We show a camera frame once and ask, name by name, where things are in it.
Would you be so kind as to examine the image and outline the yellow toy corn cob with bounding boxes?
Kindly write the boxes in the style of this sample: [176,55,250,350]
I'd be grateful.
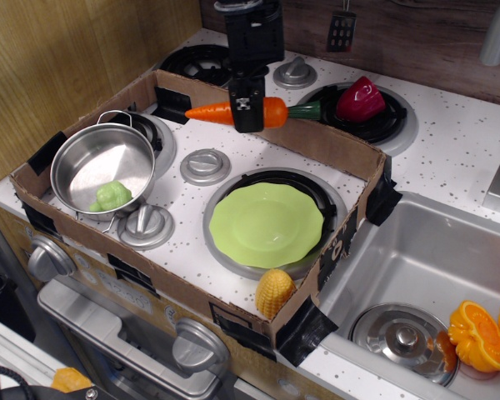
[255,269,297,319]

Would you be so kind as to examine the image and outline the black front right burner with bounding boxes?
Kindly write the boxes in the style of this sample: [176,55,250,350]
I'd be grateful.
[202,167,348,280]

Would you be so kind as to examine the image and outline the yellow object bottom left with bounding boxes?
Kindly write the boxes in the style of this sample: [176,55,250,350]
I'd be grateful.
[50,367,93,393]

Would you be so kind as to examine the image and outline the light green plastic plate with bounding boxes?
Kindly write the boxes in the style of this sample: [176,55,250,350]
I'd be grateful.
[207,182,324,269]

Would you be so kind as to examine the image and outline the black back left burner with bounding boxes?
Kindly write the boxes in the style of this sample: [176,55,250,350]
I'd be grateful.
[157,44,231,88]

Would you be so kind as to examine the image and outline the dark red toy pepper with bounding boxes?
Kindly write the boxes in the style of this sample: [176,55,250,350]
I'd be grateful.
[335,76,387,123]

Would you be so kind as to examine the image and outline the hanging metal spatula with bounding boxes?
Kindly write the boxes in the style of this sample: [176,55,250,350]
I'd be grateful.
[327,0,357,53]

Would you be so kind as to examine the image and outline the orange toy half fruit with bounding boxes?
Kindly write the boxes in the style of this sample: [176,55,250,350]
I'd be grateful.
[447,300,500,373]

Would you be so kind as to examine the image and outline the black cable bottom left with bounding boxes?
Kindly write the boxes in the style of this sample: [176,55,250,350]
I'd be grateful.
[0,365,41,400]

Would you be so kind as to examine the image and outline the small steel pot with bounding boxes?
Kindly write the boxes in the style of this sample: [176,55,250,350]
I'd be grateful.
[50,110,156,223]

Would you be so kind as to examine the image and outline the silver stove knob lower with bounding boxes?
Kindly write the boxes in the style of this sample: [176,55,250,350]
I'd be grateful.
[117,203,175,250]

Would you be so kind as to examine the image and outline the silver stove knob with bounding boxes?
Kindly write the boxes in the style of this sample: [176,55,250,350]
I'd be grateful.
[272,56,318,89]
[117,203,175,250]
[180,148,231,187]

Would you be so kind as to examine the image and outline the silver oven door handle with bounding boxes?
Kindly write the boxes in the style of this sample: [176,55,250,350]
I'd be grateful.
[37,280,230,399]

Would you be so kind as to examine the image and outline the brown cardboard fence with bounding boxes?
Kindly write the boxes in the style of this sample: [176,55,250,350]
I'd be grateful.
[10,71,400,366]

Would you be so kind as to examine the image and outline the silver oven knob left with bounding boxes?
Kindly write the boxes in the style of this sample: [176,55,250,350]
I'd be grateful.
[27,235,76,283]

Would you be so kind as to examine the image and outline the green toy vegetable piece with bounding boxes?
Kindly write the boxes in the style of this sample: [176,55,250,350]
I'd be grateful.
[89,181,133,213]

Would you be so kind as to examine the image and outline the black back right burner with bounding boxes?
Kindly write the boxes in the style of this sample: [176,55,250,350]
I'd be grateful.
[298,82,419,157]

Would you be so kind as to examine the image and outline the steel sink basin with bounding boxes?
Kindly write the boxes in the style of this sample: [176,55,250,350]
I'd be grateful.
[300,193,500,399]

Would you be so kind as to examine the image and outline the steel pot lid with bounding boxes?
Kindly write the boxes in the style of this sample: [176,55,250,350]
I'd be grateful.
[348,303,459,387]

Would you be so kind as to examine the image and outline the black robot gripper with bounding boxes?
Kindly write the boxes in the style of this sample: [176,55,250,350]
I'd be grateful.
[214,1,284,133]

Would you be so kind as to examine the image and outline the silver oven knob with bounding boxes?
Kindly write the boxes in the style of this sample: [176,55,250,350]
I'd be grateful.
[172,317,230,373]
[27,235,76,283]

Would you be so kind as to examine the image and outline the silver stove knob upper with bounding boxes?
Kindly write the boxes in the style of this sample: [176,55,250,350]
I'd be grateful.
[180,148,231,187]

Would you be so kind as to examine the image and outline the silver oven knob right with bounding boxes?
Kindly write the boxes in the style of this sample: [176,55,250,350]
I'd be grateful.
[172,317,230,373]

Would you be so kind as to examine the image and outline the black front left burner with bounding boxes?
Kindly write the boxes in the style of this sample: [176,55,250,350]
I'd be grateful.
[125,110,178,178]

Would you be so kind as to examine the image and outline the silver stove knob back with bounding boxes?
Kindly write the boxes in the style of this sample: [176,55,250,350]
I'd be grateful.
[272,56,318,89]

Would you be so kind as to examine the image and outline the black burner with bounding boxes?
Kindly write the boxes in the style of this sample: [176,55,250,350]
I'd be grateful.
[202,167,348,280]
[298,82,419,157]
[125,110,178,178]
[157,44,231,88]

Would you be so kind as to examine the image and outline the orange plastic toy carrot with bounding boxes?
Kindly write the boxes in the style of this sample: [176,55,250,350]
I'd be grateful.
[184,97,322,128]

